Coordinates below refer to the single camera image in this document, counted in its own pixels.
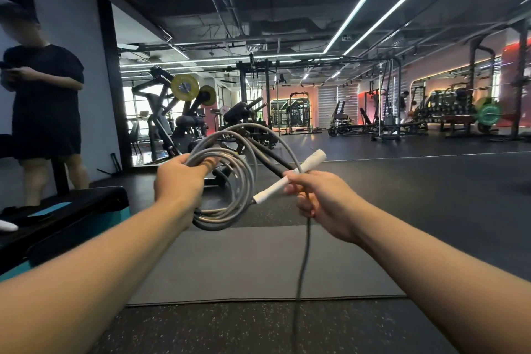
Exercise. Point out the large yellow weight plate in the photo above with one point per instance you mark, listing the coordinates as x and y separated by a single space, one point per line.
185 87

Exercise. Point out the person's left thumb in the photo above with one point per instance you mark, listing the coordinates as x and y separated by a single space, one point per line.
207 163

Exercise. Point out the dumbbell rack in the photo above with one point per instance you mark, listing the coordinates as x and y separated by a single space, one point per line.
450 111

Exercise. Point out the person's left forearm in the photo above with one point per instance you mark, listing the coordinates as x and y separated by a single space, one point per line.
91 279

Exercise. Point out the black squat cage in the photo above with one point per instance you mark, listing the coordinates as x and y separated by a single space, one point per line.
298 112

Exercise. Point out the grey floor mat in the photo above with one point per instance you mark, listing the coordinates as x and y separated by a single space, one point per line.
257 262

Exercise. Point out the person's right forearm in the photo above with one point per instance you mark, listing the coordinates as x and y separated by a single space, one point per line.
448 295

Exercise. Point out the person's left hand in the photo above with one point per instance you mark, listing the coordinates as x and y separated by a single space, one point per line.
178 187

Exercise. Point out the green weight plate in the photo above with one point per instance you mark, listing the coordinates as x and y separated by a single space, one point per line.
488 112

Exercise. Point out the person's right hand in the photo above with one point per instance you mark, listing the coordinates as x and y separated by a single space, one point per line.
332 204

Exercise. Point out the black plate-loaded weight machine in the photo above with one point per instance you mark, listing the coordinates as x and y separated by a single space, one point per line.
166 125

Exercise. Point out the black power rack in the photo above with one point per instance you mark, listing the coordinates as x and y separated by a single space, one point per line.
504 84

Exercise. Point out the small yellow weight plate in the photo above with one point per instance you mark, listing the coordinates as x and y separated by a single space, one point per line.
208 95

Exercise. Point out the black and teal step platform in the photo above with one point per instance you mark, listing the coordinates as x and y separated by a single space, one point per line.
70 225

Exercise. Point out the blue card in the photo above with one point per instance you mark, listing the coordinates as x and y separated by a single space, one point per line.
47 209

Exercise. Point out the long ceiling light strip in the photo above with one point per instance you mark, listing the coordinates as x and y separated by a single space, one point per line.
398 5
361 3

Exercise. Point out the white object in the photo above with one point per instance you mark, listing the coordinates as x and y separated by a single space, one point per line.
7 226

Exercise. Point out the person's right thumb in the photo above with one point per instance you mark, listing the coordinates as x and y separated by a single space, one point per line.
299 178

